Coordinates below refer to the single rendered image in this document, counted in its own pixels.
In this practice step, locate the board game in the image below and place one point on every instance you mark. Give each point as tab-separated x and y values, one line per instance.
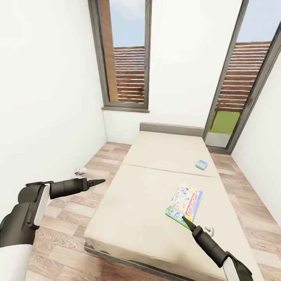
201	164
185	202

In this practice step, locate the fixed window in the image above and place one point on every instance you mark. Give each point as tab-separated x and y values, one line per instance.
122	38

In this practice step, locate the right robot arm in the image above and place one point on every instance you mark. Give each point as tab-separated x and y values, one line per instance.
234	269

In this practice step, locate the bed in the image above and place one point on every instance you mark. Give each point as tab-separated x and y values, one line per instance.
130	225

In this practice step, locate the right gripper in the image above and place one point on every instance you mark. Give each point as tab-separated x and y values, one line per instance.
201	237

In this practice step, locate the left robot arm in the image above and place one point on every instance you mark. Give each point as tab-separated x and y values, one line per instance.
17	229

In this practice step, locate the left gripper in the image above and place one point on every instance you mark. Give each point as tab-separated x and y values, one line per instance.
75	186

